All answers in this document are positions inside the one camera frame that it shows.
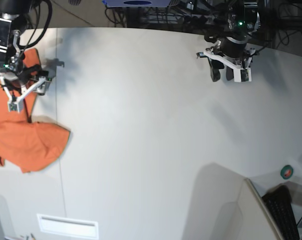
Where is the white cable slot cover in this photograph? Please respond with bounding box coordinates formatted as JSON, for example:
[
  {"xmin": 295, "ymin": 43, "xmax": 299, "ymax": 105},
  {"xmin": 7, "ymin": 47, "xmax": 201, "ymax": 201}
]
[{"xmin": 37, "ymin": 213, "xmax": 99, "ymax": 240}]

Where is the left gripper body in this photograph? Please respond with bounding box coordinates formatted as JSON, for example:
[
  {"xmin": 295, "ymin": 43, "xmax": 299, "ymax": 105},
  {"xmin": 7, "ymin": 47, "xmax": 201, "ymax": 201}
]
[{"xmin": 212, "ymin": 36, "xmax": 251, "ymax": 66}]

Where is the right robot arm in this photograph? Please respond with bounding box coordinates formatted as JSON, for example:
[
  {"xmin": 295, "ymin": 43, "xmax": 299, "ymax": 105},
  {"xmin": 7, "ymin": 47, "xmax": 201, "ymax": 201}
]
[{"xmin": 0, "ymin": 0, "xmax": 53, "ymax": 98}]

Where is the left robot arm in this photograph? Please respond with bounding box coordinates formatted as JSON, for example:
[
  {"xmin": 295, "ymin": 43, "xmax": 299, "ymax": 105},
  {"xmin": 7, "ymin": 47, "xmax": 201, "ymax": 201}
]
[{"xmin": 197, "ymin": 0, "xmax": 260, "ymax": 83}]

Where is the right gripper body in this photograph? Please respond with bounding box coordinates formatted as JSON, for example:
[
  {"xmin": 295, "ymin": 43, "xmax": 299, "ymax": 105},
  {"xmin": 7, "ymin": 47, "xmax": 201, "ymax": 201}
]
[{"xmin": 0, "ymin": 62, "xmax": 44, "ymax": 84}]

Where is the green tape roll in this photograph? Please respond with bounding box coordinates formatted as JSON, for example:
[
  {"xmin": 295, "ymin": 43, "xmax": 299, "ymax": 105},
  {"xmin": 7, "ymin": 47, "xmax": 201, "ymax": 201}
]
[{"xmin": 280, "ymin": 164, "xmax": 294, "ymax": 180}]

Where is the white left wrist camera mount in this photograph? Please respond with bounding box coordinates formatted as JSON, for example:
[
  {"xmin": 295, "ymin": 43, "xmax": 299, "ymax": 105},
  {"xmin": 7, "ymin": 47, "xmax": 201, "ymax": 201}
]
[{"xmin": 196, "ymin": 47, "xmax": 255, "ymax": 83}]

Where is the blue box with oval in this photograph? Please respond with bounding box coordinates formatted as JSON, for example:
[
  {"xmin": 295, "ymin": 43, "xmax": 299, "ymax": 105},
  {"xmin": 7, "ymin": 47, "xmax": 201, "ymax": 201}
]
[{"xmin": 102, "ymin": 0, "xmax": 172, "ymax": 8}]

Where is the orange t-shirt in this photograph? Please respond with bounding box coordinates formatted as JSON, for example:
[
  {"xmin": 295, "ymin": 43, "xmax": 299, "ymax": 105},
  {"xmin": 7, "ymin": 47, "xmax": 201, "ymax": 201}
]
[{"xmin": 0, "ymin": 48, "xmax": 72, "ymax": 174}]

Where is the white table partition panel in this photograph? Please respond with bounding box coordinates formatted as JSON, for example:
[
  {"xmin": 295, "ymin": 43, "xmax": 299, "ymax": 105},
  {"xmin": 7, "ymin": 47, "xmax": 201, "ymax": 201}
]
[{"xmin": 182, "ymin": 179, "xmax": 283, "ymax": 240}]

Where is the black keyboard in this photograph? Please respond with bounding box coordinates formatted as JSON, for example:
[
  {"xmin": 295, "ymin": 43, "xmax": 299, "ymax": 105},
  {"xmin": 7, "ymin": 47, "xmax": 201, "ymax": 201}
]
[{"xmin": 262, "ymin": 185, "xmax": 300, "ymax": 240}]

